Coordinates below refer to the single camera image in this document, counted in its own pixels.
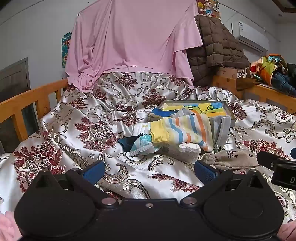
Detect grey box with painted bottom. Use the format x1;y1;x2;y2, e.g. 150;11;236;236
150;100;236;150

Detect cartoon wall poster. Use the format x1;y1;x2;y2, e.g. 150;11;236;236
196;0;221;19

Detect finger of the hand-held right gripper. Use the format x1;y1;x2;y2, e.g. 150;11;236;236
257;151;296;172

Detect white teal patterned sock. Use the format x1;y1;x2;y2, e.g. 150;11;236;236
128;134;162;158

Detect white air conditioner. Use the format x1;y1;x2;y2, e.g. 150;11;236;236
231;20;270;52

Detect striped garment with yellow cuff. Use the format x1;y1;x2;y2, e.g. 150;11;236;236
148;108;214;152

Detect blue jeans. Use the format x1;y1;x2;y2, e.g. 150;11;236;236
270;64;296;93

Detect grey printed sock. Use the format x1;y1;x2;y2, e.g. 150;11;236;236
201;149;259;171

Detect white printed cloth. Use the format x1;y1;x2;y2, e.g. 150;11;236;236
133;123;152;137

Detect multicoloured cloth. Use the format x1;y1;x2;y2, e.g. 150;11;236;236
249;54;289;85

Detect pink fleece clothing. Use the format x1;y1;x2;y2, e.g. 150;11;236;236
0;210;22;241
276;219;296;241

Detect brown printed cloth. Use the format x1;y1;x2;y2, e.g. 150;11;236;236
236;68;263;91

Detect teal patterned wall poster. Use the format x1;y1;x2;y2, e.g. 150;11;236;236
61;31;73;68

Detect grey wooden door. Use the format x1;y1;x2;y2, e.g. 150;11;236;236
0;57;40;153

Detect floral satin blanket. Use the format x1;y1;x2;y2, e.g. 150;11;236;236
0;72;296;223

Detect wooden bed frame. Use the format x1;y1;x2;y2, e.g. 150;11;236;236
211;67;296;116

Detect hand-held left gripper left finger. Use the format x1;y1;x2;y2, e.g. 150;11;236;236
28;160;118;209

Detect wooden bed rail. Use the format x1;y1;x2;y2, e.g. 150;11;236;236
0;78;68;149

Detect white tissue packet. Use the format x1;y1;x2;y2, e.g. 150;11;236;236
159;142;201;164

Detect pink bed sheet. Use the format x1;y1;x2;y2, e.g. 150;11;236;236
65;0;204;91

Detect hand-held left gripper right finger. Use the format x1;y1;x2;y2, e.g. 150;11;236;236
180;160;270;209

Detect brown quilted jacket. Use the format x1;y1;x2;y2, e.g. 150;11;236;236
187;14;250;87

